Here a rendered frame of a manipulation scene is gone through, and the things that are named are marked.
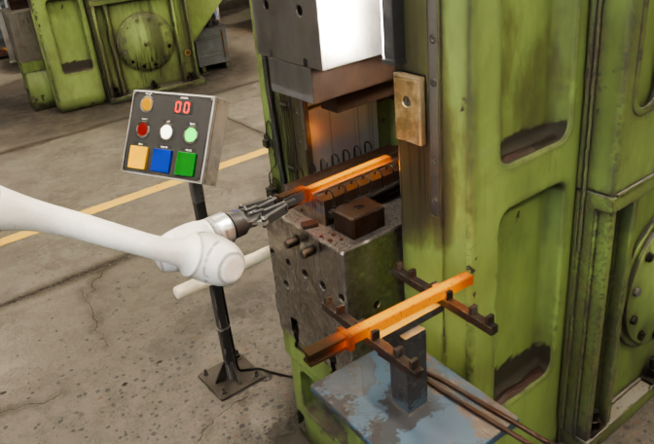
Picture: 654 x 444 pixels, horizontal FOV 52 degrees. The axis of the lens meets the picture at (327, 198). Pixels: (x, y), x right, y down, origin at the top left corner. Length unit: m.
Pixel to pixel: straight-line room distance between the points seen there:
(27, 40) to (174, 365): 4.42
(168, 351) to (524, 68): 1.98
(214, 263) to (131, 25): 5.22
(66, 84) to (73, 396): 4.13
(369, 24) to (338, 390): 0.91
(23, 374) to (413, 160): 2.07
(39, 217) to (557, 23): 1.30
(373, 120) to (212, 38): 5.13
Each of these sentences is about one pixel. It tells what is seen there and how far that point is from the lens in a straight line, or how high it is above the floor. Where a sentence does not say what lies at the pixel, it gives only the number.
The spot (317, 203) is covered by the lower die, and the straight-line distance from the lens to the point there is 1.86.
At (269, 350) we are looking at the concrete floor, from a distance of 2.93.
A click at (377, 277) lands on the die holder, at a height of 0.79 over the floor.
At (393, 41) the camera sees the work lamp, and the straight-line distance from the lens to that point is 1.60.
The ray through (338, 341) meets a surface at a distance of 1.38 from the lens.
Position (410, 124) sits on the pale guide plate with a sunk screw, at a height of 1.24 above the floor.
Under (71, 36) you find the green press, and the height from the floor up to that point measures 0.66.
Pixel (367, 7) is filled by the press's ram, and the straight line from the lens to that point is 1.73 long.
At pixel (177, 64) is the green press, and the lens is 6.83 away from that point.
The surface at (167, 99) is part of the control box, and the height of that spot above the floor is 1.18.
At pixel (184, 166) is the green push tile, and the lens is 2.17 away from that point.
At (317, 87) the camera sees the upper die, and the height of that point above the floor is 1.31.
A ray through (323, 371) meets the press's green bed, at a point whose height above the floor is 0.42.
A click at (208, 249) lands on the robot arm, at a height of 1.06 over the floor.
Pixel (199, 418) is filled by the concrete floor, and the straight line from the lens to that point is 2.70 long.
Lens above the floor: 1.80
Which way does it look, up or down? 26 degrees down
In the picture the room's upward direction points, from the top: 6 degrees counter-clockwise
